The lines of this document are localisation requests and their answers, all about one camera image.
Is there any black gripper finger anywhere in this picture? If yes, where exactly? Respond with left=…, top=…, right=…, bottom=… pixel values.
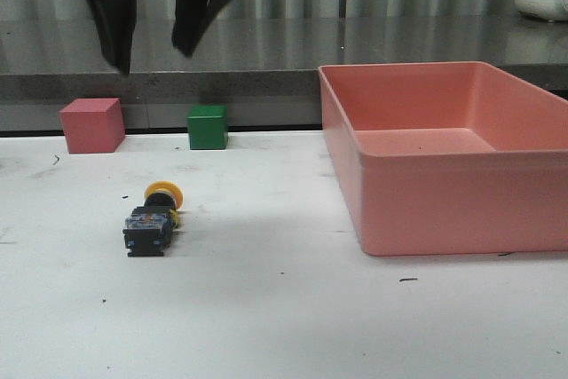
left=171, top=0, right=232, bottom=57
left=86, top=0, right=137, bottom=75

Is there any yellow push button switch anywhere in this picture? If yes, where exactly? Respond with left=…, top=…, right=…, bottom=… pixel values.
left=122, top=180, right=184, bottom=257

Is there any grey stone counter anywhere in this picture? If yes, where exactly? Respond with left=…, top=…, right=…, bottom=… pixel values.
left=1, top=15, right=567, bottom=136

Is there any pink cube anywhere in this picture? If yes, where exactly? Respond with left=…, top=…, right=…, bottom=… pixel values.
left=59, top=98, right=125, bottom=154

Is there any green cube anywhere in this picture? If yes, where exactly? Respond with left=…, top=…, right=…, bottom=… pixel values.
left=186, top=105, right=228, bottom=150

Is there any pink plastic bin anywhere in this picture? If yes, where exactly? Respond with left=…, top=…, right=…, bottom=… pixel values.
left=319, top=61, right=567, bottom=256

